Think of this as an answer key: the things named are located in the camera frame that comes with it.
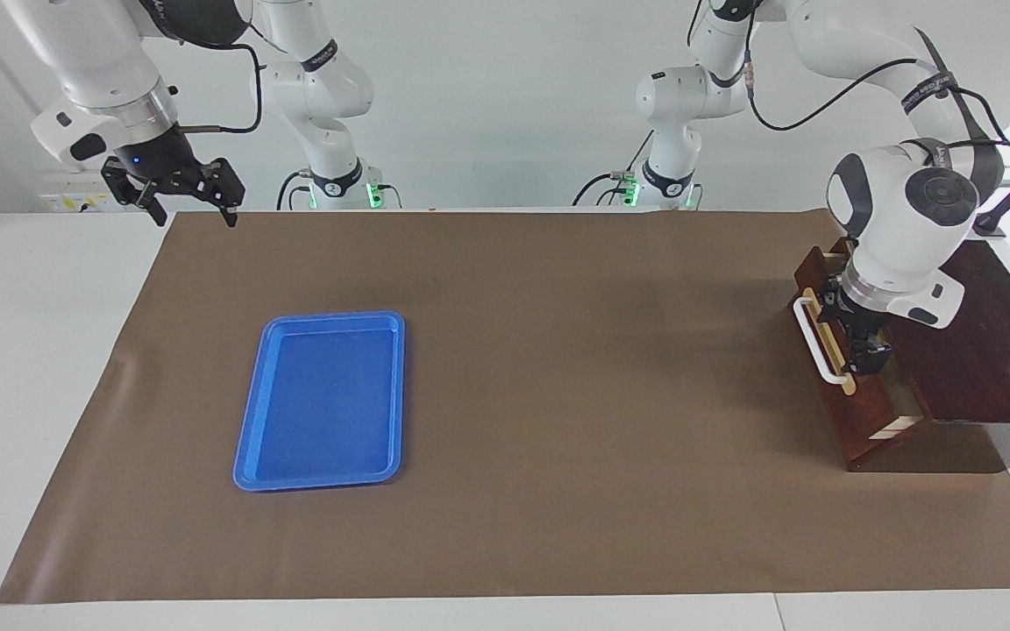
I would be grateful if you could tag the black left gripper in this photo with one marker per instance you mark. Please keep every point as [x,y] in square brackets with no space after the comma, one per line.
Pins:
[856,320]

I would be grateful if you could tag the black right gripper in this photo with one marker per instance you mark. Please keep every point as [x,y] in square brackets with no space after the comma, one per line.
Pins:
[159,158]

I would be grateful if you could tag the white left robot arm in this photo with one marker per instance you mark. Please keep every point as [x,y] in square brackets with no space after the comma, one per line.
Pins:
[899,228]

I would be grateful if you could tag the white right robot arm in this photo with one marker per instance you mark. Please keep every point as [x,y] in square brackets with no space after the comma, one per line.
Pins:
[93,53]

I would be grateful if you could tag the dark wooden drawer cabinet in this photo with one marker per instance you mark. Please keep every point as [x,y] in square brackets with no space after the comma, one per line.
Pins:
[996,368]

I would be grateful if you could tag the blue plastic tray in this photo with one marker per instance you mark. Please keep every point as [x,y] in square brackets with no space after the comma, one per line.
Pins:
[321,403]

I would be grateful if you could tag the brown table mat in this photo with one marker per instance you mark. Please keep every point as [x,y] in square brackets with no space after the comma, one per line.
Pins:
[558,394]

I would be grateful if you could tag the white wall socket box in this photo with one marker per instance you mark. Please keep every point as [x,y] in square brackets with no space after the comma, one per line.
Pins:
[75,200]

